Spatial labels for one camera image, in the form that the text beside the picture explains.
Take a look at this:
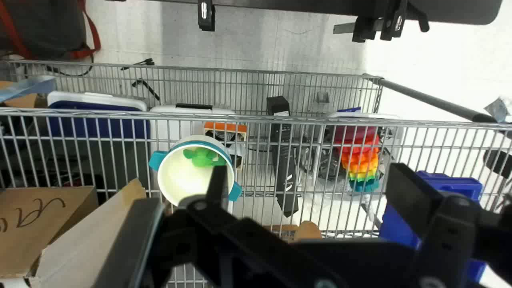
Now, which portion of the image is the brown cardboard box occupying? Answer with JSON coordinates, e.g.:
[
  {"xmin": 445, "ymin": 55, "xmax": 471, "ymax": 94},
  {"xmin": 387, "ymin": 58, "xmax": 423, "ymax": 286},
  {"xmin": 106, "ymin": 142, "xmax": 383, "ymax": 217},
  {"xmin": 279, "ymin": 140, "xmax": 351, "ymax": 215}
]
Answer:
[{"xmin": 0, "ymin": 180, "xmax": 146, "ymax": 288}]

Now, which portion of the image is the grey wire shelf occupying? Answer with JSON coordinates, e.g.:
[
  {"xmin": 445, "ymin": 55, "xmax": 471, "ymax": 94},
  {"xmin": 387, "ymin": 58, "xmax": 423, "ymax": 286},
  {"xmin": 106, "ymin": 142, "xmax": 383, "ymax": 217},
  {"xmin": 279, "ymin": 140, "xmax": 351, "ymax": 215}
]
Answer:
[{"xmin": 0, "ymin": 62, "xmax": 512, "ymax": 239}]

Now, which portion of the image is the green toy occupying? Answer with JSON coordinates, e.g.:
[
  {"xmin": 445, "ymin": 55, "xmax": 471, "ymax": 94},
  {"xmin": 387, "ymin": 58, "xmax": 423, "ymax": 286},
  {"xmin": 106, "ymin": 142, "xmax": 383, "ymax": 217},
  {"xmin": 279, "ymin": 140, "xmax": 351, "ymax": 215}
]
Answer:
[{"xmin": 184, "ymin": 148, "xmax": 224, "ymax": 169}]

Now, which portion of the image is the rainbow stacking toy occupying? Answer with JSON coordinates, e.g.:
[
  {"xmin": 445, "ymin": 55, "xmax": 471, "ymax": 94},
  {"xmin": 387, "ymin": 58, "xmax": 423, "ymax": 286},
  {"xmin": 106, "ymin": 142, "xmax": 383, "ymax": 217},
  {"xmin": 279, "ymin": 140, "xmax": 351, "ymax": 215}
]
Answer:
[{"xmin": 335, "ymin": 127, "xmax": 381, "ymax": 194}]

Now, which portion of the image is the white cup with teal handles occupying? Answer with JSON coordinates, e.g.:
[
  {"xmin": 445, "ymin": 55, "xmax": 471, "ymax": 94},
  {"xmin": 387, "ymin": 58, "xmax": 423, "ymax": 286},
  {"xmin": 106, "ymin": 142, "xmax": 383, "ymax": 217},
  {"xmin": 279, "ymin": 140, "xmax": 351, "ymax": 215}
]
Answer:
[{"xmin": 149, "ymin": 135, "xmax": 243, "ymax": 206}]

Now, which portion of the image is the blue and white container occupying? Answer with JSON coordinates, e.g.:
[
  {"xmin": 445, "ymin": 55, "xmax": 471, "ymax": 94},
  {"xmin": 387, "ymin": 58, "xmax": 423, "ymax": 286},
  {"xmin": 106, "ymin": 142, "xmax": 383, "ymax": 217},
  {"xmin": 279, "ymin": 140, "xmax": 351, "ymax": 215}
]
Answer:
[{"xmin": 48, "ymin": 92, "xmax": 151, "ymax": 140}]

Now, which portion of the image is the blue plastic bin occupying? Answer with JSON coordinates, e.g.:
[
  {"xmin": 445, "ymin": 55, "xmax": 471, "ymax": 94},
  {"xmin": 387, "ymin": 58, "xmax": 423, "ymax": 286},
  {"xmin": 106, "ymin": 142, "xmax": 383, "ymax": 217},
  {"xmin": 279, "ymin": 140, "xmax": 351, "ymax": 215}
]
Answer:
[{"xmin": 379, "ymin": 170, "xmax": 488, "ymax": 286}]

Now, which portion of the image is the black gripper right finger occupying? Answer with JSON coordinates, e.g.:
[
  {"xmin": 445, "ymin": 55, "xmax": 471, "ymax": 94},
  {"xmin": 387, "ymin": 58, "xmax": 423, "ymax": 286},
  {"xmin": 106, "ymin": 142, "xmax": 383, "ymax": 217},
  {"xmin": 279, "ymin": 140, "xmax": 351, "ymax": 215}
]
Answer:
[{"xmin": 386, "ymin": 164, "xmax": 477, "ymax": 288}]

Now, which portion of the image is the black flat object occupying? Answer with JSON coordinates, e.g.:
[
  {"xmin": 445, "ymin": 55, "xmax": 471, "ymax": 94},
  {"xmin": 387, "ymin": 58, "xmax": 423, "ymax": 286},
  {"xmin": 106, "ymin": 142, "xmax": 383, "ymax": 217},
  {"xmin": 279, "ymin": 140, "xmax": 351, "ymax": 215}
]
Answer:
[{"xmin": 267, "ymin": 97, "xmax": 299, "ymax": 218}]

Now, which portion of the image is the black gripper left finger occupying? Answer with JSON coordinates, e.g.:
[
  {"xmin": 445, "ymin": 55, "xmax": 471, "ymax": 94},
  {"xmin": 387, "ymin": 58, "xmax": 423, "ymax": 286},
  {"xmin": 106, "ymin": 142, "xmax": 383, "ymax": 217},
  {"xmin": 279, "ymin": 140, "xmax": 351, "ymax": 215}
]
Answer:
[{"xmin": 93, "ymin": 199, "xmax": 165, "ymax": 288}]

